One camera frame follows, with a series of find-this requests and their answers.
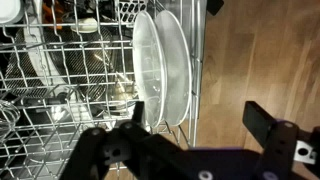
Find black utensil handle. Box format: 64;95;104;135
21;92;69;108

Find white dinner plate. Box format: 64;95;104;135
153;9;193;127
132;10;168;128

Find clear drinking glass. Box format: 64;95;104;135
0;99;22;143

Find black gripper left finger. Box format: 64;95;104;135
59;100;188;180

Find white cutlery basket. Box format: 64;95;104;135
117;0;148;24

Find white oval lid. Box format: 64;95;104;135
70;17;100;34

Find orange utensil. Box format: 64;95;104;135
42;0;65;31

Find white bowl in rack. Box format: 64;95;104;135
0;0;25;25

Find metal wire dishwasher rack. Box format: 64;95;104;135
0;0;208;180

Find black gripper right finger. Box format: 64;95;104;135
242;100;320;180

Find black patterned pot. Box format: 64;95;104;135
4;25;116;103

